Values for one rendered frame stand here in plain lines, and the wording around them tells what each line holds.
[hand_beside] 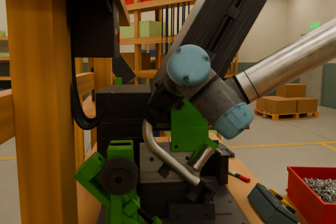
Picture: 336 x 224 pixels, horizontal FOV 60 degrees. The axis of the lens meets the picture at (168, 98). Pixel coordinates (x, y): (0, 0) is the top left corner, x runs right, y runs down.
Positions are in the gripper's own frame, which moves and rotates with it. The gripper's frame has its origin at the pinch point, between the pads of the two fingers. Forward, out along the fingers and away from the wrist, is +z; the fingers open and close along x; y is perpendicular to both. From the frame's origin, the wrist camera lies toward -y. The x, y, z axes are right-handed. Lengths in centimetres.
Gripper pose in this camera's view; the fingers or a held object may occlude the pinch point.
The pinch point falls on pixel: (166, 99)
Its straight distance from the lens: 85.5
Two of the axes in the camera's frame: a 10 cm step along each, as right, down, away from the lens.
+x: -7.1, -7.0, 0.5
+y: 7.0, -7.0, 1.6
